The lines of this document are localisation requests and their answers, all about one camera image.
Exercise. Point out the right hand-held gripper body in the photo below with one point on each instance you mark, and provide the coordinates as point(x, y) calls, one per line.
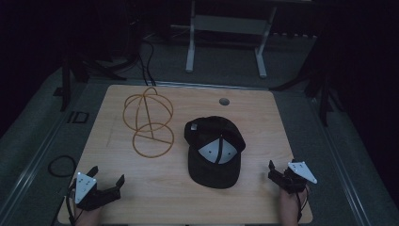
point(291, 180)

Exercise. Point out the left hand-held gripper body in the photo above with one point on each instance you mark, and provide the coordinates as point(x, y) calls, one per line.
point(85, 188)

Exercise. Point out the person's right hand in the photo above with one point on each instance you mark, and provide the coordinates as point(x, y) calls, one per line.
point(290, 207)

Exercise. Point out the person's left hand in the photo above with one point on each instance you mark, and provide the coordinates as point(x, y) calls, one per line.
point(89, 217)

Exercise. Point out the black baseball cap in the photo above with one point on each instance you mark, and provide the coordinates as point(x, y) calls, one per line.
point(213, 157)

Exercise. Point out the black tripod stand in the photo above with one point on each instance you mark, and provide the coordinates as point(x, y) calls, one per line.
point(323, 91)
point(78, 69)

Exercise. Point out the round grey table grommet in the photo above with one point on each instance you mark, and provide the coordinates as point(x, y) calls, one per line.
point(224, 101)

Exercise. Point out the white metal desk frame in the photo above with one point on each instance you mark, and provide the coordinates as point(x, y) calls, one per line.
point(226, 24)

